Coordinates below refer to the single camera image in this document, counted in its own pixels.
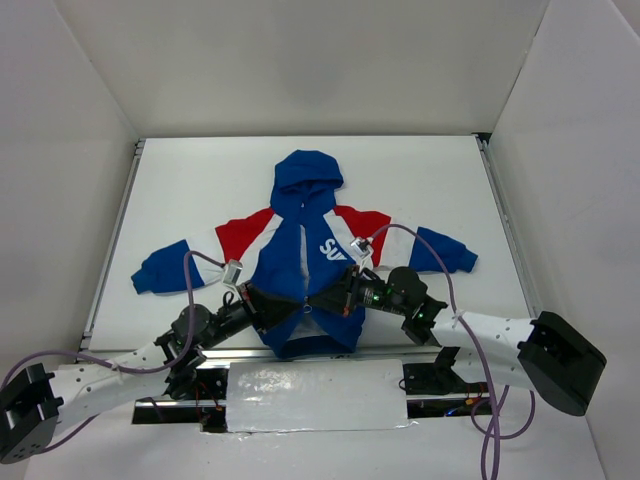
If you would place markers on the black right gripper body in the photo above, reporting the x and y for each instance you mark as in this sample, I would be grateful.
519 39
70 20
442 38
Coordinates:
347 291

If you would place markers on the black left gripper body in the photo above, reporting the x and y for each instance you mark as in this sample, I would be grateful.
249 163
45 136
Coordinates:
249 303

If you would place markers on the silver metal zipper slider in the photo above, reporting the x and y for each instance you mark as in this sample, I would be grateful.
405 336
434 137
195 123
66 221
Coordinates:
307 307

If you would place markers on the blue red white hooded jacket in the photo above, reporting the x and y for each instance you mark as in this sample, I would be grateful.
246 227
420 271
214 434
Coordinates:
298 246

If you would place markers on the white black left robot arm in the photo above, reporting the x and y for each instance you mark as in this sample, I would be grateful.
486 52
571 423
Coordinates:
38 404

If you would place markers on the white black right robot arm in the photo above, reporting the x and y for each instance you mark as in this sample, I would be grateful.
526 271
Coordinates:
545 354

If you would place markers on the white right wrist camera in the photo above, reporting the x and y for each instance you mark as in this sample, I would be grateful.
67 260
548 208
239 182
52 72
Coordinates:
364 252

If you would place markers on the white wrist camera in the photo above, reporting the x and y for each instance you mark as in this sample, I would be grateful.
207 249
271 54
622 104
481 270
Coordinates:
231 273
364 252

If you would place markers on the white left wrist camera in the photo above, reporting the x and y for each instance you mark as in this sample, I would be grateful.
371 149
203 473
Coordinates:
231 273

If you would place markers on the aluminium left side rail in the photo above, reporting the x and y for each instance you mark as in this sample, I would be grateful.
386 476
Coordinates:
106 266

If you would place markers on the aluminium right side rail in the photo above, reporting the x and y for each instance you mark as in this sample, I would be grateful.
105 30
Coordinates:
531 296

